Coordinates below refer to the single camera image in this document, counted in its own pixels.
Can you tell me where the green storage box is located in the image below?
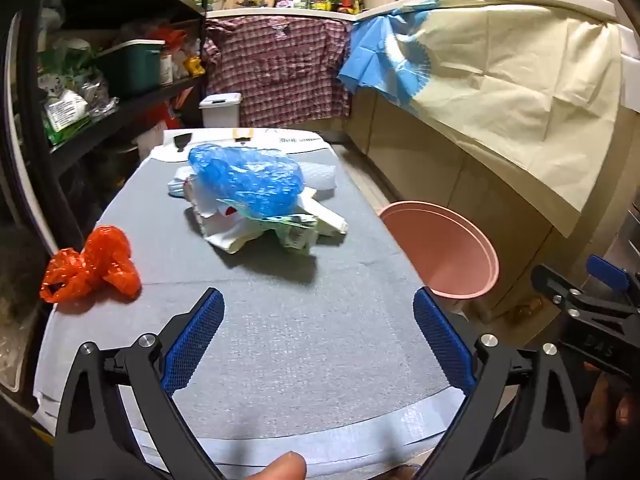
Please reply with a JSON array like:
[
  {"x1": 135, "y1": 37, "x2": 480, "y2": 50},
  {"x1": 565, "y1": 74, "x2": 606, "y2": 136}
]
[{"x1": 95, "y1": 39, "x2": 166, "y2": 98}]

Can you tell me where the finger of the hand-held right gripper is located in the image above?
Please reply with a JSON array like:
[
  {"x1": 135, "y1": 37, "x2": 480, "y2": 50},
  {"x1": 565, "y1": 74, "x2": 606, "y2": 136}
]
[
  {"x1": 586, "y1": 254, "x2": 640, "y2": 307},
  {"x1": 531, "y1": 264, "x2": 596, "y2": 318}
]

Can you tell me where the red plaid shirt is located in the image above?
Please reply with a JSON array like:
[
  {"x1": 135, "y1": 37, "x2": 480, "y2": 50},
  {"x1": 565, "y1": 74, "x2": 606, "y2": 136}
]
[{"x1": 204, "y1": 14, "x2": 353, "y2": 128}]

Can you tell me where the orange printed box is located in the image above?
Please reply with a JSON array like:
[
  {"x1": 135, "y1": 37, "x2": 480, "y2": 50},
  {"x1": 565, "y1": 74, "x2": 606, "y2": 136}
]
[{"x1": 145, "y1": 102, "x2": 186, "y2": 133}]

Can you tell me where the pink plastic bucket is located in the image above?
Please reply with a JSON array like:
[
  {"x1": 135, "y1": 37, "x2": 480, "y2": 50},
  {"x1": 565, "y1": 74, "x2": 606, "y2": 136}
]
[{"x1": 377, "y1": 201, "x2": 501, "y2": 301}]

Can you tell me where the person's right hand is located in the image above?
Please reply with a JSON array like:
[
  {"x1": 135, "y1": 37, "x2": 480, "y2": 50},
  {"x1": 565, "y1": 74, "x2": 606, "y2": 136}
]
[{"x1": 582, "y1": 364, "x2": 640, "y2": 461}]

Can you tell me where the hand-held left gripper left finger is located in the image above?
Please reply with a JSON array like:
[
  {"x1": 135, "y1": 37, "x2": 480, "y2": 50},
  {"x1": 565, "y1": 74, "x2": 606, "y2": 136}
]
[{"x1": 54, "y1": 287, "x2": 226, "y2": 480}]

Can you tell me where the orange plastic bag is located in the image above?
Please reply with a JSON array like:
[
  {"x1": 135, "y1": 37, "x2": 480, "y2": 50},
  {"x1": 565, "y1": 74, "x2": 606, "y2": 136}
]
[{"x1": 40, "y1": 225, "x2": 142, "y2": 304}]

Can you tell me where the green printed wrapper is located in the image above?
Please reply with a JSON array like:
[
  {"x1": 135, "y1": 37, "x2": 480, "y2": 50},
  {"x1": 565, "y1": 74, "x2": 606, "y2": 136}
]
[{"x1": 260, "y1": 212, "x2": 319, "y2": 251}]

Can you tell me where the white bubble wrap sheet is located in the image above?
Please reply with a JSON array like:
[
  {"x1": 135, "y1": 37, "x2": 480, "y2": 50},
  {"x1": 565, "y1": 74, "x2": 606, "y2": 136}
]
[{"x1": 297, "y1": 161, "x2": 338, "y2": 201}]

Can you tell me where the white printed tablecloth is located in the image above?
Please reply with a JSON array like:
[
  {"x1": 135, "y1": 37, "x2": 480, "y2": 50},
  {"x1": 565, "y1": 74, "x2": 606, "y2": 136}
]
[{"x1": 150, "y1": 127, "x2": 336, "y2": 161}]

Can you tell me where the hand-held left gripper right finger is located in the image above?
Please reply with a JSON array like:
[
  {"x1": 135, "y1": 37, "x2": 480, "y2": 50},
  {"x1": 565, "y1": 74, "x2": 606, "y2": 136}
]
[{"x1": 412, "y1": 286, "x2": 586, "y2": 480}]

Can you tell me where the green vegetable bag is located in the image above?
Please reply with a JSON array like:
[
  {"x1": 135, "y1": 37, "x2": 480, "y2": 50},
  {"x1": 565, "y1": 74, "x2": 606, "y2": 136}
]
[{"x1": 42, "y1": 87, "x2": 91, "y2": 146}]

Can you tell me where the stainless steel appliance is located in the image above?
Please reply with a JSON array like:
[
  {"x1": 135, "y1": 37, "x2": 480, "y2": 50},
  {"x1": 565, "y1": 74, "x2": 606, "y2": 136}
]
[{"x1": 612, "y1": 210, "x2": 640, "y2": 271}]

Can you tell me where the cream cloth blue fan print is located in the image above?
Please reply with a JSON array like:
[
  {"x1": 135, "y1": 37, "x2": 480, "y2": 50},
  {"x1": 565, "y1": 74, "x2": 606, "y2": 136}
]
[{"x1": 337, "y1": 0, "x2": 623, "y2": 238}]

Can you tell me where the person's left hand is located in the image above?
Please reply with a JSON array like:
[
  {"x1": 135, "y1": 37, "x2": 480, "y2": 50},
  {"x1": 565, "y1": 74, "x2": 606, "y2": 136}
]
[{"x1": 250, "y1": 451, "x2": 307, "y2": 480}]

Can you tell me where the black shelf rack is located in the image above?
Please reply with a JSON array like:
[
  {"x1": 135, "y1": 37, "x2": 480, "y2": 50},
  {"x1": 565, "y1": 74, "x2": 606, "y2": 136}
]
[{"x1": 0, "y1": 0, "x2": 208, "y2": 261}]

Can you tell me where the brown bottle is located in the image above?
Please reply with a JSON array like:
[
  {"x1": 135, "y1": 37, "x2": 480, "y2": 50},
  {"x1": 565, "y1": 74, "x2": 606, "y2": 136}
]
[{"x1": 510, "y1": 297, "x2": 543, "y2": 318}]

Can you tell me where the beige kitchen cabinet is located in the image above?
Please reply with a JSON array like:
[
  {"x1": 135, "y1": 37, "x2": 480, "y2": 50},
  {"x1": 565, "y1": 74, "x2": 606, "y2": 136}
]
[{"x1": 347, "y1": 80, "x2": 640, "y2": 321}]

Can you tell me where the white plastic bag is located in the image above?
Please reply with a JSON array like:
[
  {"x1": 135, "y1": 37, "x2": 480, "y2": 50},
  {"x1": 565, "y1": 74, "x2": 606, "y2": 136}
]
[{"x1": 166, "y1": 165, "x2": 348, "y2": 256}]

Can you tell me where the white pedal bin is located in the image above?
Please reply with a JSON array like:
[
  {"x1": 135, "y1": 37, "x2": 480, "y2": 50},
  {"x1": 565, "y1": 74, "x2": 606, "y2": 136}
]
[{"x1": 199, "y1": 92, "x2": 243, "y2": 129}]

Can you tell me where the blue plastic bag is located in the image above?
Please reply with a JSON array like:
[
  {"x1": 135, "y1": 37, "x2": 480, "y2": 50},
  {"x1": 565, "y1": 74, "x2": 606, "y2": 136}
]
[{"x1": 188, "y1": 144, "x2": 306, "y2": 219}]

